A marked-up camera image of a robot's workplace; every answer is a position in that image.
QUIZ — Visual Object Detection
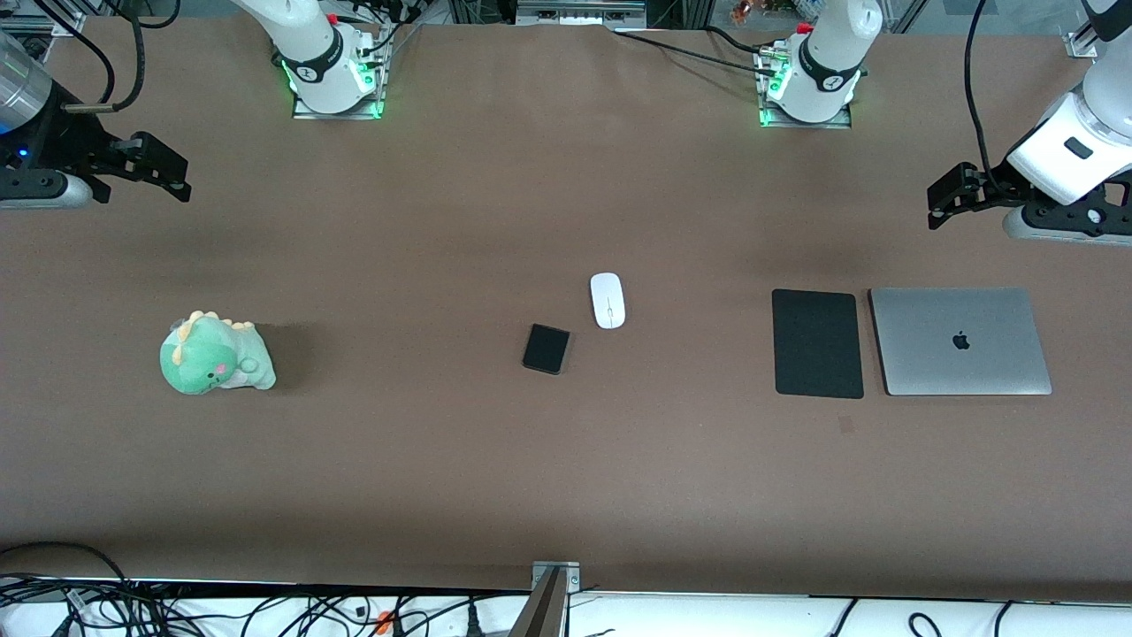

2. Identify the white computer mouse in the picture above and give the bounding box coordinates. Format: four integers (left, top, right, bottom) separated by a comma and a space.
590, 272, 627, 331

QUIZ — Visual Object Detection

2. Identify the black phone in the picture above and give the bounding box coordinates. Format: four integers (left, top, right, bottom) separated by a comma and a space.
521, 323, 572, 376

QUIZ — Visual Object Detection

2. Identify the black mouse pad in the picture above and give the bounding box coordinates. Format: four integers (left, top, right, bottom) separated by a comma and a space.
771, 288, 866, 400

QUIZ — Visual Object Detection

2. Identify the silver closed laptop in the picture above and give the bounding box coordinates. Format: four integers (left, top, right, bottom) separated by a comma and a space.
868, 287, 1054, 397

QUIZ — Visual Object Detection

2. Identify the green dinosaur plush toy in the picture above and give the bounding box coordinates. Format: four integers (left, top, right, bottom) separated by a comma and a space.
159, 310, 278, 396

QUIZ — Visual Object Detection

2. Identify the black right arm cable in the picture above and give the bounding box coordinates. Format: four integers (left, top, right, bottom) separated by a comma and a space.
55, 0, 182, 116

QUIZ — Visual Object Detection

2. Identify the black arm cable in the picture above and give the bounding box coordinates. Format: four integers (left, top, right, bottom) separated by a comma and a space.
963, 0, 1011, 194
55, 0, 182, 116

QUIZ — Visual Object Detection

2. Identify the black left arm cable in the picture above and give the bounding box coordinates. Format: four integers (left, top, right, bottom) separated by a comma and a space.
963, 0, 1011, 194

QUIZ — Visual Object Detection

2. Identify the aluminium frame profile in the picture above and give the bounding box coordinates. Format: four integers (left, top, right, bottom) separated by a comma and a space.
1066, 7, 1132, 60
0, 7, 87, 38

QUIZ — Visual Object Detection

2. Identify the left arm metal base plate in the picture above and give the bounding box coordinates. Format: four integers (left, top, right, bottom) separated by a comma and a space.
754, 40, 855, 130

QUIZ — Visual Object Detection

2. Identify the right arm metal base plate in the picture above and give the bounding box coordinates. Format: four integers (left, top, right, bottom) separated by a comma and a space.
290, 25, 392, 121

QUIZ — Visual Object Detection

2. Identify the black cable across table rear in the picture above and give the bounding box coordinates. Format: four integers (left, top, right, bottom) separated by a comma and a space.
610, 25, 784, 79

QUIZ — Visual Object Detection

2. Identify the black looped floor cable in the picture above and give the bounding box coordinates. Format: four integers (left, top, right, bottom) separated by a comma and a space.
0, 541, 135, 637

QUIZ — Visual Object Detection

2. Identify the metal rail behind table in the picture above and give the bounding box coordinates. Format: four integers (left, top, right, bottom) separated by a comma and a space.
515, 0, 648, 27

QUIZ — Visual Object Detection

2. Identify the metal table edge bracket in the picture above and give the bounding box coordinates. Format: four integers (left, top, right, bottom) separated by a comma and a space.
531, 561, 582, 592

